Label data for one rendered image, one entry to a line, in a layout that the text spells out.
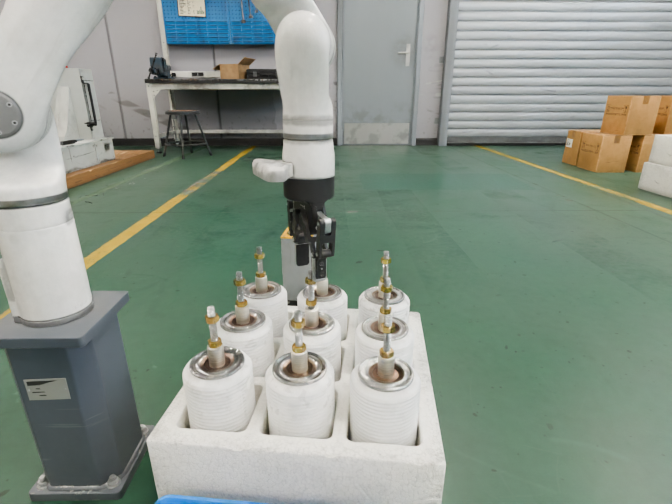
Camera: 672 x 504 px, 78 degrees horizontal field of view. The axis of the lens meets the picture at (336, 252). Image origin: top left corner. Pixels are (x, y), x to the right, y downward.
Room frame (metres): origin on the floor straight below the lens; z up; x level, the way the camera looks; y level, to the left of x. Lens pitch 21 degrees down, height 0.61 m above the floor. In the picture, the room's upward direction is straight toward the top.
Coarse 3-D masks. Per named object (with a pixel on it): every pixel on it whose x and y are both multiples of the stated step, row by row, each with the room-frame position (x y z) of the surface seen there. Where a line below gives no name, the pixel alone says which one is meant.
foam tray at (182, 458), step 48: (336, 384) 0.54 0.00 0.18; (192, 432) 0.44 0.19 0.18; (240, 432) 0.44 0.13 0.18; (336, 432) 0.44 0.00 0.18; (432, 432) 0.44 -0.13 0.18; (192, 480) 0.42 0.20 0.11; (240, 480) 0.41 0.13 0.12; (288, 480) 0.41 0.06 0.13; (336, 480) 0.40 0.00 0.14; (384, 480) 0.40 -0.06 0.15; (432, 480) 0.39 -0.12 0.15
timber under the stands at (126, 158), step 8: (120, 152) 4.15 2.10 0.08; (128, 152) 4.16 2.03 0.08; (136, 152) 4.16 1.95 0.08; (144, 152) 4.16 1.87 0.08; (152, 152) 4.31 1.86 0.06; (112, 160) 3.63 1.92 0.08; (120, 160) 3.63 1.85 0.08; (128, 160) 3.76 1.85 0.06; (136, 160) 3.92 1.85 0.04; (144, 160) 4.09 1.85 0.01; (88, 168) 3.21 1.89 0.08; (96, 168) 3.22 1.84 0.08; (104, 168) 3.34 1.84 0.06; (112, 168) 3.46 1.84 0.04; (120, 168) 3.59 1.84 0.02; (72, 176) 2.90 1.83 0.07; (80, 176) 2.99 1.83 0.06; (88, 176) 3.09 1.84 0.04; (96, 176) 3.20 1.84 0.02; (72, 184) 2.88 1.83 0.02; (80, 184) 2.97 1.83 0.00
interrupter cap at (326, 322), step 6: (318, 312) 0.64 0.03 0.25; (324, 318) 0.62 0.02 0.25; (330, 318) 0.62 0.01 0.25; (324, 324) 0.60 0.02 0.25; (330, 324) 0.60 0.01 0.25; (294, 330) 0.58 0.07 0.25; (306, 330) 0.58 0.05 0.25; (312, 330) 0.58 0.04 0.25; (318, 330) 0.58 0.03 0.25; (324, 330) 0.58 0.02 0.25; (330, 330) 0.58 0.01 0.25
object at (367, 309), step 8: (360, 296) 0.71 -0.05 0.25; (360, 304) 0.70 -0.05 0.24; (368, 304) 0.68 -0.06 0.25; (376, 304) 0.67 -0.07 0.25; (400, 304) 0.67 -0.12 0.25; (408, 304) 0.69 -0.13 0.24; (360, 312) 0.69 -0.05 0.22; (368, 312) 0.67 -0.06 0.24; (376, 312) 0.66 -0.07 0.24; (392, 312) 0.66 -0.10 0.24; (400, 312) 0.67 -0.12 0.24; (408, 312) 0.69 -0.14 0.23; (360, 320) 0.69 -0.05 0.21; (408, 320) 0.70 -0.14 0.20
